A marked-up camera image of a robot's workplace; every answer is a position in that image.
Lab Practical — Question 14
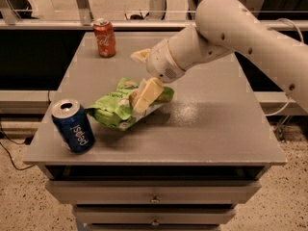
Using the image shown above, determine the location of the lower drawer metal knob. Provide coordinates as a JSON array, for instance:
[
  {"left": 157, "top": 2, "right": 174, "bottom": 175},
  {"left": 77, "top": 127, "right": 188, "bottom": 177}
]
[{"left": 151, "top": 218, "right": 160, "bottom": 226}]

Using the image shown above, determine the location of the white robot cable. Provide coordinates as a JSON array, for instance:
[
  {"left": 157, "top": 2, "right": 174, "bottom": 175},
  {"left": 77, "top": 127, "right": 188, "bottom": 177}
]
[{"left": 264, "top": 17, "right": 305, "bottom": 117}]

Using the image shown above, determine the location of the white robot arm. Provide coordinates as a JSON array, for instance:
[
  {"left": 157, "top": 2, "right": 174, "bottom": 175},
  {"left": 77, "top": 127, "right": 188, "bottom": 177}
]
[{"left": 131, "top": 0, "right": 308, "bottom": 111}]

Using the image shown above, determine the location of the blue pepsi can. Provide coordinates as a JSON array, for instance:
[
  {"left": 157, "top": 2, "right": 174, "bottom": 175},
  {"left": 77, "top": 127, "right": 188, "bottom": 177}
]
[{"left": 51, "top": 98, "right": 94, "bottom": 153}]

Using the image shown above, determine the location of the lower grey drawer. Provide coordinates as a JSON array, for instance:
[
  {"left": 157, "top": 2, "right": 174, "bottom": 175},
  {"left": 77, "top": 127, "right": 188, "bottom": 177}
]
[{"left": 73, "top": 206, "right": 236, "bottom": 225}]

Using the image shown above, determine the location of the grey drawer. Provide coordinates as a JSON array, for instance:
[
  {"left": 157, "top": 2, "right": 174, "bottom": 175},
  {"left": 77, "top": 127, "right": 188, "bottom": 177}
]
[
  {"left": 45, "top": 181, "right": 261, "bottom": 205},
  {"left": 73, "top": 206, "right": 236, "bottom": 225}
]

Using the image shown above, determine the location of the orange coca cola can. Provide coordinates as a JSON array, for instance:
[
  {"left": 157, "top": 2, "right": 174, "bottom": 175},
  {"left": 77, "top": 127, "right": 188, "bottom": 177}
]
[{"left": 93, "top": 18, "right": 116, "bottom": 58}]

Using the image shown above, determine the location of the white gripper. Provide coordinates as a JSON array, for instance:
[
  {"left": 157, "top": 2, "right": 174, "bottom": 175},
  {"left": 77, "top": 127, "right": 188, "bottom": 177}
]
[{"left": 131, "top": 39, "right": 185, "bottom": 115}]

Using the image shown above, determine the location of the drawer metal knob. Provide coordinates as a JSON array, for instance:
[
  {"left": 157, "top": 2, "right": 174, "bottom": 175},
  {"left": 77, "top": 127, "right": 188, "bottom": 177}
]
[
  {"left": 150, "top": 193, "right": 160, "bottom": 204},
  {"left": 151, "top": 218, "right": 160, "bottom": 226}
]

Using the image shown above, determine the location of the top drawer metal knob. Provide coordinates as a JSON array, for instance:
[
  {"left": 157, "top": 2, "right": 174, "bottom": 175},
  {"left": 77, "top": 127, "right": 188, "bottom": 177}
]
[{"left": 150, "top": 193, "right": 160, "bottom": 204}]

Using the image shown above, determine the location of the green rice chip bag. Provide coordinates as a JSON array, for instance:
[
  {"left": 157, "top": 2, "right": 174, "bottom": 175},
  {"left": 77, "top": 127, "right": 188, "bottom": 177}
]
[{"left": 86, "top": 78, "right": 174, "bottom": 131}]

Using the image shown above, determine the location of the grey drawer cabinet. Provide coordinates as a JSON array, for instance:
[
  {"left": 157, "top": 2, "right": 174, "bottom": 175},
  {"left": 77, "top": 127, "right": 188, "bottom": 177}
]
[{"left": 22, "top": 31, "right": 288, "bottom": 231}]

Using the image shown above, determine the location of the metal railing frame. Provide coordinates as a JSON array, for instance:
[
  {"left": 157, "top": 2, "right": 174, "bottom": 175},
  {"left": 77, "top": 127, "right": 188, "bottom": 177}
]
[{"left": 0, "top": 0, "right": 308, "bottom": 32}]

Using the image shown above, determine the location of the black floor cable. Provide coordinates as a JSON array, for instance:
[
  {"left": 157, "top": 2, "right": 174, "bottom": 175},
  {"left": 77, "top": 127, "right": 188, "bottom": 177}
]
[{"left": 0, "top": 90, "right": 52, "bottom": 171}]

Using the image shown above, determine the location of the top grey drawer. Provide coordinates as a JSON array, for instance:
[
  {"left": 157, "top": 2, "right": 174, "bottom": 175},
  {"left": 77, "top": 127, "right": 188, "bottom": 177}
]
[{"left": 45, "top": 181, "right": 261, "bottom": 205}]

